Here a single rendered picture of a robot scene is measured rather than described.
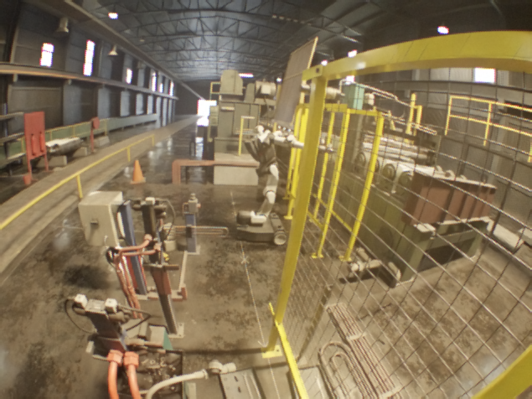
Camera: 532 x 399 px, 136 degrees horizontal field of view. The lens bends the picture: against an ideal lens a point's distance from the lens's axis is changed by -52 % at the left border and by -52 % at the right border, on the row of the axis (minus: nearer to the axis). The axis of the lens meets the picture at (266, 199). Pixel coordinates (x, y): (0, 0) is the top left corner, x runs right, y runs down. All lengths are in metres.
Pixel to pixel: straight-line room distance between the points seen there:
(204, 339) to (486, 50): 2.06
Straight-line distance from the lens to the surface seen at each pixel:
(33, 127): 7.75
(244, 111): 5.57
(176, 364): 1.01
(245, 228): 2.96
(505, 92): 11.49
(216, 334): 1.94
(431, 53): 0.51
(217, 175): 4.96
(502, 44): 0.45
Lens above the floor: 1.62
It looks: 22 degrees down
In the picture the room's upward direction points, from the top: 6 degrees clockwise
